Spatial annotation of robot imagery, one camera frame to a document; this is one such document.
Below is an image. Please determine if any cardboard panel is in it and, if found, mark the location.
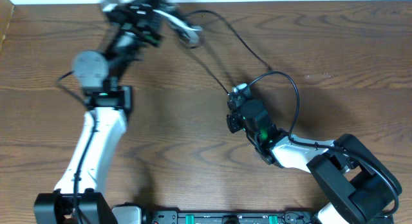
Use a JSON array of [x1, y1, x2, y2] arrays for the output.
[[0, 0, 15, 49]]

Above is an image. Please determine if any left camera cable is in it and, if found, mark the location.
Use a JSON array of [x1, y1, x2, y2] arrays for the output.
[[56, 71, 97, 224]]

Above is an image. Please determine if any right camera cable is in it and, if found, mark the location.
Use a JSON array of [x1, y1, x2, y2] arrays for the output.
[[243, 71, 400, 217]]

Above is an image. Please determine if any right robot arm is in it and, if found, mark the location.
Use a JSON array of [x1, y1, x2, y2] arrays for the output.
[[227, 91, 402, 223]]

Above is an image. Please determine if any thin black cable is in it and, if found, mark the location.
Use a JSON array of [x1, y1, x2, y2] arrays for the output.
[[183, 10, 274, 95]]

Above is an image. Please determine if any white cable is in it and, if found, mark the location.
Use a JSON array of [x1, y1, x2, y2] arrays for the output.
[[154, 8, 203, 44]]

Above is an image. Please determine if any camera cable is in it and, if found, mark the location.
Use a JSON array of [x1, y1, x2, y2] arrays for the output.
[[243, 71, 400, 217], [56, 71, 97, 224]]

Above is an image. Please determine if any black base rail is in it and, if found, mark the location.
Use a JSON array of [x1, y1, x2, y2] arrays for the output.
[[112, 210, 395, 224]]

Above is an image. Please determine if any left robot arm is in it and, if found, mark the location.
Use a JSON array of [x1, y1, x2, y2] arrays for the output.
[[33, 0, 167, 223]]

